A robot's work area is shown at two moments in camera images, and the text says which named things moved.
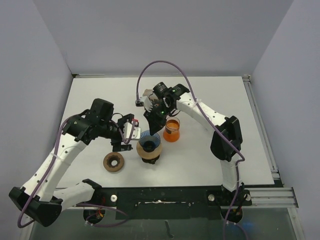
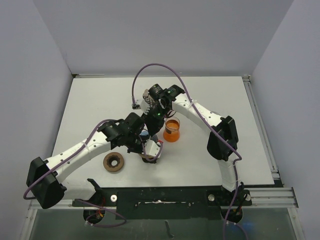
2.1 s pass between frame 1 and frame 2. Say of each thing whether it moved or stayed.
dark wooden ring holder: stayed
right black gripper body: stayed
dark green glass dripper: stayed
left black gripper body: moved
